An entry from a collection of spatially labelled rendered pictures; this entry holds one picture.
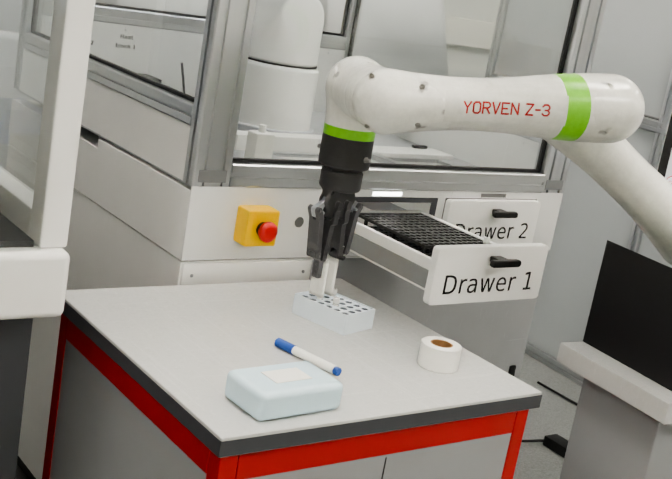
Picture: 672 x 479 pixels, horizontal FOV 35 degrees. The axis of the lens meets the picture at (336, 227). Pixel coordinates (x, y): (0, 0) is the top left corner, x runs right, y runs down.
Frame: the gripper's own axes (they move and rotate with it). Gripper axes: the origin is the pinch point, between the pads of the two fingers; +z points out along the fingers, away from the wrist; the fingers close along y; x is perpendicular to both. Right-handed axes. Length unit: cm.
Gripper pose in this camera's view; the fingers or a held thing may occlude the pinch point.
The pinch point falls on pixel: (323, 276)
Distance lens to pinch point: 194.9
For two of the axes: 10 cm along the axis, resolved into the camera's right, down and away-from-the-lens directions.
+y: -6.3, 0.8, -7.7
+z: -1.7, 9.6, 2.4
